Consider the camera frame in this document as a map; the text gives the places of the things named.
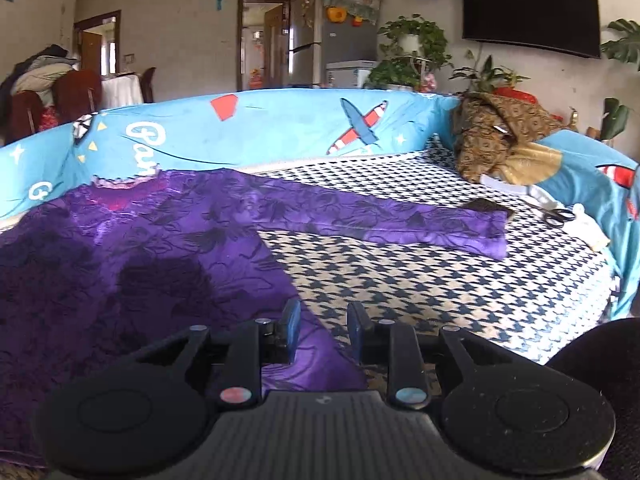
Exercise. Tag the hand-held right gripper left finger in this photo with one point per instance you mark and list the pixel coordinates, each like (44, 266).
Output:
(291, 330)

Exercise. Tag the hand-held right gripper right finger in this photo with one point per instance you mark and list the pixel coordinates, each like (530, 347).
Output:
(356, 332)

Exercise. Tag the purple floral garment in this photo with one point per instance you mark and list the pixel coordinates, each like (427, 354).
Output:
(125, 260)

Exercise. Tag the small dark flat object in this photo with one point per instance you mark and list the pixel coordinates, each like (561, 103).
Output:
(487, 206)

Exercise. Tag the white fabric strip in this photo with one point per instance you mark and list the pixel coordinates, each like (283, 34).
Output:
(505, 185)

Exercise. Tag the blue printed sofa cover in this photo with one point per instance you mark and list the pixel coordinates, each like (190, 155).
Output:
(300, 120)

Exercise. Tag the black scissors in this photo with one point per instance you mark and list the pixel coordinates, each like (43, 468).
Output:
(555, 217)

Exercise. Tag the brown patterned cloth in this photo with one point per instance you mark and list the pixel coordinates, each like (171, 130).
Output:
(480, 130)

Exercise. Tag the white crumpled cloth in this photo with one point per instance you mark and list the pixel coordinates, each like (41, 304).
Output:
(590, 230)

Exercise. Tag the white chest freezer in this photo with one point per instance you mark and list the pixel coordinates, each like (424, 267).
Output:
(350, 72)

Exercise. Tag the low green potted plant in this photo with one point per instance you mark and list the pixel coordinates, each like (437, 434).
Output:
(395, 75)

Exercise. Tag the wide doorway with wooden door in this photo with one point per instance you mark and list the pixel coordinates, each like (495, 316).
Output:
(276, 45)

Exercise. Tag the dark wooden chair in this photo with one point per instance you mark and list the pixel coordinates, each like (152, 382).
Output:
(148, 82)

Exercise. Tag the long-leaved potted plant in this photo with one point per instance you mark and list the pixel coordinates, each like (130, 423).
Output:
(487, 77)

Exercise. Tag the table with white cloth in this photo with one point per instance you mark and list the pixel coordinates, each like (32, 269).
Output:
(122, 91)

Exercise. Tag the grey refrigerator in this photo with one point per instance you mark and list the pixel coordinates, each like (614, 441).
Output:
(350, 40)

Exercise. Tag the leafy pothos plant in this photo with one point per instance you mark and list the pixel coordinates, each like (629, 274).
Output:
(400, 27)

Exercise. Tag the brown wooden chair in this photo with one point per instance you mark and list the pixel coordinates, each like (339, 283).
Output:
(77, 95)
(25, 115)

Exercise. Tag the orange fridge ornament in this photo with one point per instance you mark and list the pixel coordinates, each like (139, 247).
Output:
(337, 14)

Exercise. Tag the red floral cloth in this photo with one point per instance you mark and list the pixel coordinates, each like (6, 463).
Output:
(49, 120)

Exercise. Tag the broad-leaved green plant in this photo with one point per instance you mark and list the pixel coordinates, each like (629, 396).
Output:
(615, 115)

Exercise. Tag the narrow doorway with wooden door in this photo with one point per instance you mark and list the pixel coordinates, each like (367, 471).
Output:
(92, 52)

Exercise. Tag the pile of coats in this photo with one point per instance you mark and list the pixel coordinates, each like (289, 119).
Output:
(40, 77)

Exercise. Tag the monstera plant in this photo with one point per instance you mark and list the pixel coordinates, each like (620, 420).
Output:
(625, 45)

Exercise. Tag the black wall television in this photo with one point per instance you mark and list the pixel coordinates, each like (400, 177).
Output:
(530, 5)

